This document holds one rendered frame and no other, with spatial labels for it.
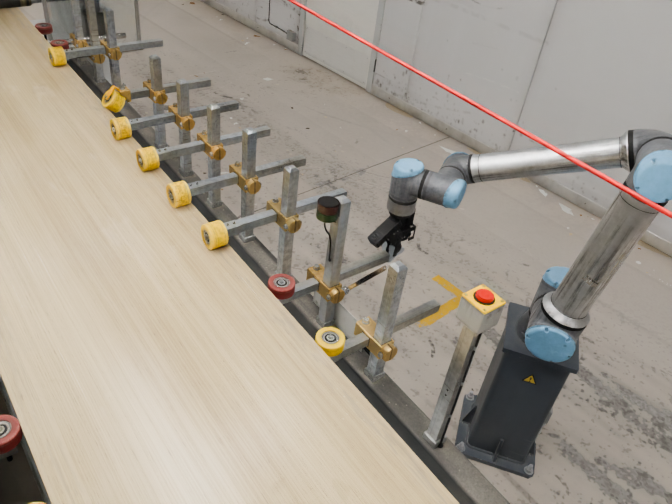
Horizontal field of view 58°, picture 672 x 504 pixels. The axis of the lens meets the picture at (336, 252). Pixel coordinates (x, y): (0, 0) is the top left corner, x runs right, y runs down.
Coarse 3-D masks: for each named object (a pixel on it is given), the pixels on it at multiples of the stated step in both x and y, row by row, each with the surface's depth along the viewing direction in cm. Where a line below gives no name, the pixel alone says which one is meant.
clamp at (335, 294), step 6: (318, 264) 191; (312, 270) 189; (318, 270) 189; (312, 276) 188; (318, 276) 187; (318, 288) 187; (324, 288) 184; (330, 288) 183; (336, 288) 184; (324, 294) 185; (330, 294) 183; (336, 294) 183; (342, 294) 184; (330, 300) 184; (336, 300) 184
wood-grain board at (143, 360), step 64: (0, 64) 270; (0, 128) 228; (64, 128) 233; (0, 192) 197; (64, 192) 201; (128, 192) 205; (0, 256) 173; (64, 256) 176; (128, 256) 180; (192, 256) 183; (0, 320) 155; (64, 320) 157; (128, 320) 160; (192, 320) 162; (256, 320) 165; (64, 384) 142; (128, 384) 144; (192, 384) 146; (256, 384) 148; (320, 384) 150; (64, 448) 129; (128, 448) 131; (192, 448) 133; (256, 448) 134; (320, 448) 136; (384, 448) 138
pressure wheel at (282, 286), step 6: (276, 276) 179; (282, 276) 179; (288, 276) 180; (270, 282) 177; (276, 282) 177; (282, 282) 177; (288, 282) 178; (294, 282) 178; (270, 288) 175; (276, 288) 175; (282, 288) 175; (288, 288) 175; (294, 288) 178; (276, 294) 175; (282, 294) 175; (288, 294) 176
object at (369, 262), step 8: (368, 256) 199; (376, 256) 199; (384, 256) 200; (352, 264) 195; (360, 264) 195; (368, 264) 196; (376, 264) 199; (344, 272) 191; (352, 272) 194; (360, 272) 196; (312, 280) 186; (296, 288) 183; (304, 288) 183; (312, 288) 186; (296, 296) 183
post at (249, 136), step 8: (248, 128) 198; (248, 136) 197; (256, 136) 199; (248, 144) 199; (256, 144) 201; (248, 152) 201; (248, 160) 203; (248, 168) 205; (248, 176) 207; (248, 192) 211; (248, 200) 213; (248, 208) 215; (248, 232) 222
